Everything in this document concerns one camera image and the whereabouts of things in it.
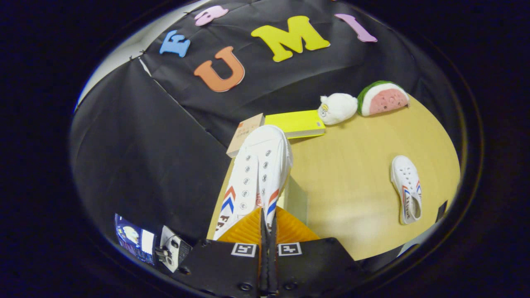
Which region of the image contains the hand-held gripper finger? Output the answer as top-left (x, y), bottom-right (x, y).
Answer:
top-left (268, 206), bottom-right (362, 297)
top-left (176, 206), bottom-right (269, 298)

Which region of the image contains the white canvas shoe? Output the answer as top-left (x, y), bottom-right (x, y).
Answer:
top-left (212, 125), bottom-right (294, 240)
top-left (390, 155), bottom-right (423, 225)

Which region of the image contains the translucent green storage box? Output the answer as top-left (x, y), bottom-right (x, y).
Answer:
top-left (277, 175), bottom-right (309, 226)

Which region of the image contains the yellow book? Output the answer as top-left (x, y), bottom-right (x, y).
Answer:
top-left (264, 110), bottom-right (326, 139)

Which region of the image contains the white device with cables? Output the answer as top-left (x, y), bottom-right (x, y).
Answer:
top-left (156, 225), bottom-right (192, 273)

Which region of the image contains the watermelon slice plush toy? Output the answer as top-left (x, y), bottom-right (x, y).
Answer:
top-left (357, 81), bottom-right (410, 116)

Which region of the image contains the laptop screen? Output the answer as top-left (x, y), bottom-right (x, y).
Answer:
top-left (115, 213), bottom-right (156, 265)

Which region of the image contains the white plush toy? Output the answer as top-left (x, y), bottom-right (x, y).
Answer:
top-left (318, 93), bottom-right (359, 125)

